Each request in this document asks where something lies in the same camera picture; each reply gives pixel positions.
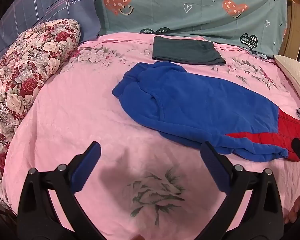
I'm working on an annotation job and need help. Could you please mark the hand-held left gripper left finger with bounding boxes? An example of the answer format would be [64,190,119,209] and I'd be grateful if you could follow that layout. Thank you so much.
[16,141,108,240]

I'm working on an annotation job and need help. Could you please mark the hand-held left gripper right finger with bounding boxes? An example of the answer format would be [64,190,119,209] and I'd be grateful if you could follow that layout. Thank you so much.
[197,141,284,240]

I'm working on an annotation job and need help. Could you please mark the blue and red pants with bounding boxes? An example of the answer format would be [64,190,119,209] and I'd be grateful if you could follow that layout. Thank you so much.
[112,62,300,162]

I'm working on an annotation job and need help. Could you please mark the person's right hand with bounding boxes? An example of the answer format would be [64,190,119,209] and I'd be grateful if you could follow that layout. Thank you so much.
[284,191,300,224]

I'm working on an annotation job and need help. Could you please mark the pink floral bed sheet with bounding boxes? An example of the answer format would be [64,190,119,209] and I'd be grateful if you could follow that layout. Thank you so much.
[4,31,300,240]

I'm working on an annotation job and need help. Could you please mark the white textured pillow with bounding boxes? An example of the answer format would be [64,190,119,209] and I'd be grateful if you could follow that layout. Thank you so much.
[274,54,300,105]

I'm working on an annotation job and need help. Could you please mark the red floral quilt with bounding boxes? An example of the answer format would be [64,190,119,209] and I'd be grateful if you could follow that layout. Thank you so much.
[0,19,81,204]

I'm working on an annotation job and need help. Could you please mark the dark green folded cloth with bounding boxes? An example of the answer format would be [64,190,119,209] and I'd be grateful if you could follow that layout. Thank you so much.
[152,35,227,66]

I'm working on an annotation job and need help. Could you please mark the wooden headboard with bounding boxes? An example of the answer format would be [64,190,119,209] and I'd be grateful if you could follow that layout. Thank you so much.
[276,0,300,61]

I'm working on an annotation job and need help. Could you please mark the green heart-print pillow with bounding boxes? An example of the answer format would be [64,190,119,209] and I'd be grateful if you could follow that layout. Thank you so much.
[92,0,289,55]

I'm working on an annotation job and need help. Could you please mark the blue plaid pillow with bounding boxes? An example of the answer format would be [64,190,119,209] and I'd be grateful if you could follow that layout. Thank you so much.
[0,0,102,65]

